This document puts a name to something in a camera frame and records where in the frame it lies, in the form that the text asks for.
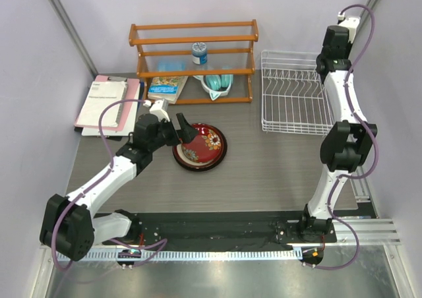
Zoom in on blue paperback book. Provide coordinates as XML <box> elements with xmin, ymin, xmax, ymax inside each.
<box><xmin>147</xmin><ymin>76</ymin><xmax>188</xmax><ymax>104</ymax></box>

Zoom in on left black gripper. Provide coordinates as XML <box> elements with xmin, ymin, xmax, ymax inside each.
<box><xmin>148</xmin><ymin>113</ymin><xmax>197</xmax><ymax>152</ymax></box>

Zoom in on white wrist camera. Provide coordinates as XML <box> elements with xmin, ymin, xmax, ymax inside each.
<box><xmin>143</xmin><ymin>99</ymin><xmax>171</xmax><ymax>122</ymax></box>
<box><xmin>337</xmin><ymin>12</ymin><xmax>361</xmax><ymax>44</ymax></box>

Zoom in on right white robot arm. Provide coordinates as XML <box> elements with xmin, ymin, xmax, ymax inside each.
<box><xmin>297</xmin><ymin>18</ymin><xmax>377</xmax><ymax>242</ymax></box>

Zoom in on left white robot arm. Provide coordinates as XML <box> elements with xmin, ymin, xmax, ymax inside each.
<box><xmin>40</xmin><ymin>113</ymin><xmax>198</xmax><ymax>261</ymax></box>

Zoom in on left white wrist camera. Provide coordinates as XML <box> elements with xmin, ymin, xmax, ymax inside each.
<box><xmin>143</xmin><ymin>99</ymin><xmax>171</xmax><ymax>122</ymax></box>

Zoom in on teal cat ear headphones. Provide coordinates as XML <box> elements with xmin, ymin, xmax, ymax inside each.
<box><xmin>194</xmin><ymin>74</ymin><xmax>234</xmax><ymax>101</ymax></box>

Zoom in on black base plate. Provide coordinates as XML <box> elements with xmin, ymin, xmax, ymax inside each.
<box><xmin>102</xmin><ymin>210</ymin><xmax>338</xmax><ymax>246</ymax></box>

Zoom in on purple cable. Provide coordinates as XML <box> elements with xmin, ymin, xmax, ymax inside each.
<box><xmin>309</xmin><ymin>3</ymin><xmax>380</xmax><ymax>270</ymax></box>
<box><xmin>51</xmin><ymin>98</ymin><xmax>151</xmax><ymax>272</ymax></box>

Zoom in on brown rimmed cream plate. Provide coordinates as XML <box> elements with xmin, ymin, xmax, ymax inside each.
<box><xmin>171</xmin><ymin>125</ymin><xmax>229</xmax><ymax>173</ymax></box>

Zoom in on white wire dish rack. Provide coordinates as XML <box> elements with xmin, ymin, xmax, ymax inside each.
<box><xmin>260</xmin><ymin>50</ymin><xmax>334</xmax><ymax>136</ymax></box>

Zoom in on white spiral manual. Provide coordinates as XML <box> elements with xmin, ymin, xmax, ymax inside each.
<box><xmin>75</xmin><ymin>81</ymin><xmax>128</xmax><ymax>127</ymax></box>

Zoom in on dark patterned plate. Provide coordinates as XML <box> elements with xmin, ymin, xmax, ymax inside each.
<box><xmin>181</xmin><ymin>123</ymin><xmax>224</xmax><ymax>164</ymax></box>

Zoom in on blue lidded jar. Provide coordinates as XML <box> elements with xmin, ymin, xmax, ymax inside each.
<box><xmin>191</xmin><ymin>42</ymin><xmax>208</xmax><ymax>65</ymax></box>

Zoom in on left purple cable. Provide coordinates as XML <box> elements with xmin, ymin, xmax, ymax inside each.
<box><xmin>51</xmin><ymin>98</ymin><xmax>151</xmax><ymax>272</ymax></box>

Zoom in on light blue box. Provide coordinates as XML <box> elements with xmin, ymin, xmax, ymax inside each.
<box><xmin>156</xmin><ymin>60</ymin><xmax>186</xmax><ymax>72</ymax></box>

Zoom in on white board under folder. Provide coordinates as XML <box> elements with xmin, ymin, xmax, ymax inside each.
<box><xmin>82</xmin><ymin>113</ymin><xmax>136</xmax><ymax>136</ymax></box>

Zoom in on pink folder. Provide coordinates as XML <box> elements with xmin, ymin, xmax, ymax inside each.
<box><xmin>74</xmin><ymin>75</ymin><xmax>140</xmax><ymax>130</ymax></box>

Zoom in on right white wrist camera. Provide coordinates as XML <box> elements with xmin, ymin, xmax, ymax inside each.
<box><xmin>337</xmin><ymin>12</ymin><xmax>361</xmax><ymax>44</ymax></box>

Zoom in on red rimmed grey plate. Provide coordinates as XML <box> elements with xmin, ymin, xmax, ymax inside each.
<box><xmin>172</xmin><ymin>122</ymin><xmax>227</xmax><ymax>171</ymax></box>

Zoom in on white slotted cable duct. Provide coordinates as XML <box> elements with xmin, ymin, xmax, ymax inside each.
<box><xmin>55</xmin><ymin>249</ymin><xmax>303</xmax><ymax>262</ymax></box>

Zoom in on orange wooden shelf rack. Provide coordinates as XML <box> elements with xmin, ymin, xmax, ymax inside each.
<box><xmin>128</xmin><ymin>19</ymin><xmax>259</xmax><ymax>105</ymax></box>

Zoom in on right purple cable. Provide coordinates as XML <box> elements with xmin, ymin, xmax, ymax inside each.
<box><xmin>309</xmin><ymin>3</ymin><xmax>380</xmax><ymax>270</ymax></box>

